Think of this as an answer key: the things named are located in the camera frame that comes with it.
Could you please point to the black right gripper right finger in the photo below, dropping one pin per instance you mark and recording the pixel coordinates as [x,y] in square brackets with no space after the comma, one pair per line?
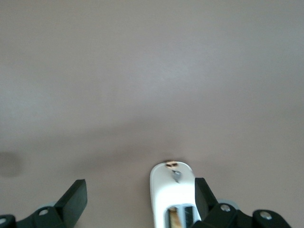
[213,213]

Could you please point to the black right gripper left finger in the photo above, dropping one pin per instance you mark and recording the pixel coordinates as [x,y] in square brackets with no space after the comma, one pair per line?
[66,209]

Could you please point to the cream white toaster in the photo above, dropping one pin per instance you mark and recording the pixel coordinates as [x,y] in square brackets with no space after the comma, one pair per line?
[166,190]

